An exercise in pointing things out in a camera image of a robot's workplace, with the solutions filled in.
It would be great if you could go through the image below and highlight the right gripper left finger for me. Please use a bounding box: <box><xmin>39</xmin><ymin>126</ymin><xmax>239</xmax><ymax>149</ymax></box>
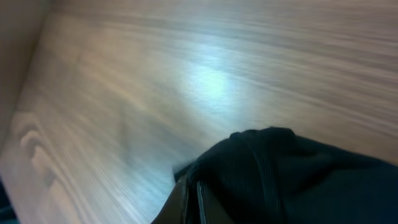
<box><xmin>152</xmin><ymin>175</ymin><xmax>188</xmax><ymax>224</ymax></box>

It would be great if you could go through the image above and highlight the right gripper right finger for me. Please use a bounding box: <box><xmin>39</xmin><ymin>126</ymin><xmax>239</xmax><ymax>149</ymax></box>
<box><xmin>197</xmin><ymin>182</ymin><xmax>234</xmax><ymax>224</ymax></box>

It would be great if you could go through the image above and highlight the black t-shirt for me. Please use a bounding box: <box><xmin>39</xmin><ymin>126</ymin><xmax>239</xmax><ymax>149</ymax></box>
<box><xmin>169</xmin><ymin>127</ymin><xmax>397</xmax><ymax>223</ymax></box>

